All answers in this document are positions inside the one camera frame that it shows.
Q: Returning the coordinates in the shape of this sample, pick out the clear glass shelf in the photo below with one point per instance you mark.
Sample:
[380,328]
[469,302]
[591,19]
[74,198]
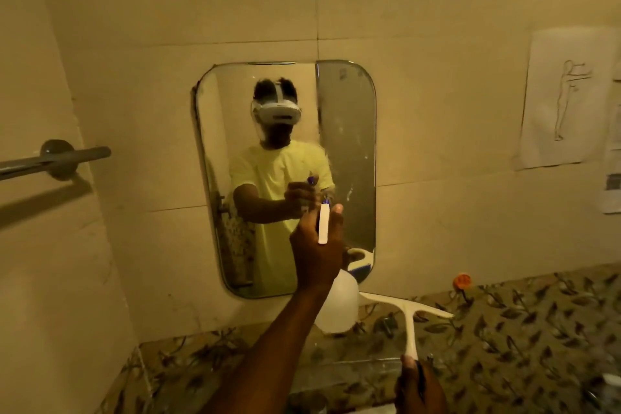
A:
[359,369]

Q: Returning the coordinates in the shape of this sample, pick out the metal towel bar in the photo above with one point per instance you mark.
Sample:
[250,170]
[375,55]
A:
[58,160]

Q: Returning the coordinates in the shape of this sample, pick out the rounded wall mirror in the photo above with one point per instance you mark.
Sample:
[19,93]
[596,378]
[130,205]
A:
[349,137]

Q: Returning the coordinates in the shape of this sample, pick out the white squeegee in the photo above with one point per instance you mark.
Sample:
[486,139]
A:
[410,314]

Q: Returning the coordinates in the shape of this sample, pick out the person's right hand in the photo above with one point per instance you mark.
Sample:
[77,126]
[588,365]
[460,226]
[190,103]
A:
[419,392]

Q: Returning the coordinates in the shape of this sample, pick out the person's left hand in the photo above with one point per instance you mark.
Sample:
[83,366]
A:
[310,258]

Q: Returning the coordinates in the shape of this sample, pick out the person's right fingers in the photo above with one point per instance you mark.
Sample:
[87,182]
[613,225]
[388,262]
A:
[408,375]

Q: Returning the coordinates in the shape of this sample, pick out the printed paper sheet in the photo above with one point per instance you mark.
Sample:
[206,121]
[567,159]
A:
[613,176]

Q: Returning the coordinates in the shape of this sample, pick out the paper with figure drawing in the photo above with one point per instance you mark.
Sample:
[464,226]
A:
[563,98]

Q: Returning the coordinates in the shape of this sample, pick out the white spray bottle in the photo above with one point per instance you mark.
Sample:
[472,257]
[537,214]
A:
[338,304]

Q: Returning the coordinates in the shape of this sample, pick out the person's left forearm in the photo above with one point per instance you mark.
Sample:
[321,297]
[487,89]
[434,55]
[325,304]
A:
[276,355]

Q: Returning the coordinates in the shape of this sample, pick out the small orange cap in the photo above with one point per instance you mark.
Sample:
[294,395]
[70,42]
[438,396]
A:
[462,281]

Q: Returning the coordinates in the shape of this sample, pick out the person's left thumb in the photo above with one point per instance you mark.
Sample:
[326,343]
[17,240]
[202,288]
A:
[335,223]

